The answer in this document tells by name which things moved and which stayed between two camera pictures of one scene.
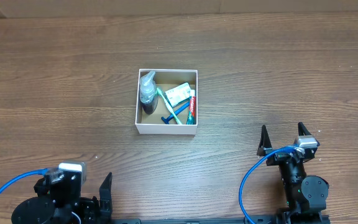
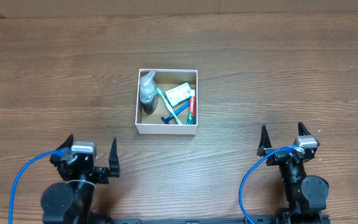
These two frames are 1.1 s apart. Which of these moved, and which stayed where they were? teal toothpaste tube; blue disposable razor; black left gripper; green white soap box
Moved: black left gripper
Stayed: blue disposable razor; teal toothpaste tube; green white soap box
